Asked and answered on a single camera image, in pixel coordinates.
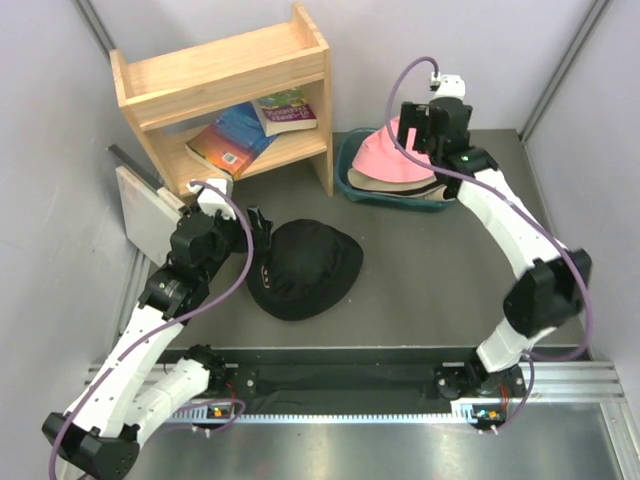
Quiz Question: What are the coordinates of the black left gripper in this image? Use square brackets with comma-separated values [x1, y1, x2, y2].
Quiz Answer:
[200, 204, 271, 280]

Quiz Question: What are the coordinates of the black bucket hat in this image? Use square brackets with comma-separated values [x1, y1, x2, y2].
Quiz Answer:
[246, 219, 364, 322]

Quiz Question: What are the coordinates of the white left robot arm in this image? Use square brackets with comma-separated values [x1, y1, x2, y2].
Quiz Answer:
[42, 200, 272, 479]

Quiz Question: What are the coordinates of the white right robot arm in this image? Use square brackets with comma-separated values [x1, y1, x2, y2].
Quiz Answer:
[396, 97, 592, 399]

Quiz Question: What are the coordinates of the beige bucket hat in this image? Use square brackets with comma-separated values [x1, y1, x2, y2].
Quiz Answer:
[347, 168, 447, 202]

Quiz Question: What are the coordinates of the teal plastic basin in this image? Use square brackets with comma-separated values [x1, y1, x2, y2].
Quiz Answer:
[334, 128, 453, 213]

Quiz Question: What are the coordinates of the blue orange paperback book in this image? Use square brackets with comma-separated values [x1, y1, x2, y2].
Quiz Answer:
[185, 102, 278, 181]

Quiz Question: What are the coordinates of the grey flat board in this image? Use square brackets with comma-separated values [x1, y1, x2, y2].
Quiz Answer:
[108, 144, 188, 266]

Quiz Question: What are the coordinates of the green purple paperback book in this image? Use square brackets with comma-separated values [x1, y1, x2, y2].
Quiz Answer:
[252, 87, 317, 137]

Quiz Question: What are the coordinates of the wooden bookshelf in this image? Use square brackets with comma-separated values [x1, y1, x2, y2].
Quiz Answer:
[110, 2, 333, 198]

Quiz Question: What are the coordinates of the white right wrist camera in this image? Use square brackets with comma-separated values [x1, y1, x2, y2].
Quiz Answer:
[429, 73, 466, 100]

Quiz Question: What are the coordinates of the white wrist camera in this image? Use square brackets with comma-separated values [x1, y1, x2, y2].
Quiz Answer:
[186, 178, 237, 220]
[429, 73, 466, 100]

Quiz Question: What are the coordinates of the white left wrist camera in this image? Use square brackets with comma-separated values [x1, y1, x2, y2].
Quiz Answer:
[186, 178, 237, 220]

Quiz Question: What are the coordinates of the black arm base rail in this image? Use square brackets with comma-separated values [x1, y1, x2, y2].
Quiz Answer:
[159, 347, 531, 416]

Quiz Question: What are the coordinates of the grey slotted cable duct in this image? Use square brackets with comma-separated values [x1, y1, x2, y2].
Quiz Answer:
[167, 401, 506, 426]

